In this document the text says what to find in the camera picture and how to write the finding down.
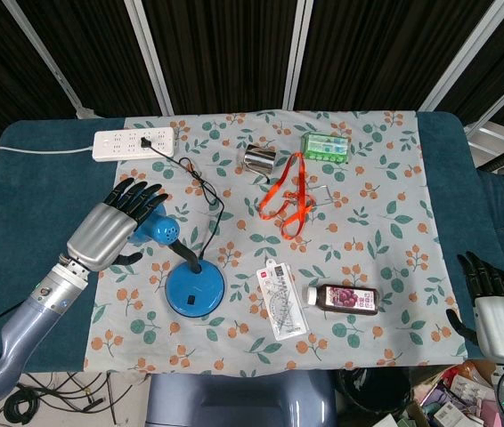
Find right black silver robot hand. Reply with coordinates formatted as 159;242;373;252
445;251;504;364

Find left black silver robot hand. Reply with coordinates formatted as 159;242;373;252
65;177;169;272

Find blue gooseneck desk lamp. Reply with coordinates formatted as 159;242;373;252
126;194;228;318

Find teal table cover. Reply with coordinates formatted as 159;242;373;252
0;110;504;374

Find pile of small boxes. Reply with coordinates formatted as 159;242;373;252
405;359;504;427

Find white power strip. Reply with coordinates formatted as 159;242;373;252
93;127;176;162

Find black bin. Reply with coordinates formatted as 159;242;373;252
335;367;414;427

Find floral patterned tablecloth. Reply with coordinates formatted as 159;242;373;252
83;109;469;375

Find grape juice bottle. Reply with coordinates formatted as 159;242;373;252
306;284;380;318

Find shiny metal cup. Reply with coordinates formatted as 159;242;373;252
242;144;277;176

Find clear ruler set pack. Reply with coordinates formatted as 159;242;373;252
256;260;311;342

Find white power strip cable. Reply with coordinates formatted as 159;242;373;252
0;143;97;157

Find black lamp power cord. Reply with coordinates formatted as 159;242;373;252
139;137;226;264

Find black floor cables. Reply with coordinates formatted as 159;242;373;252
0;371;122;427

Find white partition frame post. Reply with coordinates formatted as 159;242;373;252
123;0;174;117
1;0;95;119
283;0;314;111
419;0;504;112

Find orange lanyard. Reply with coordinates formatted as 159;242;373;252
258;151;318;238

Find thin metal wire clip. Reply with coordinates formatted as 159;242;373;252
307;183;337;208

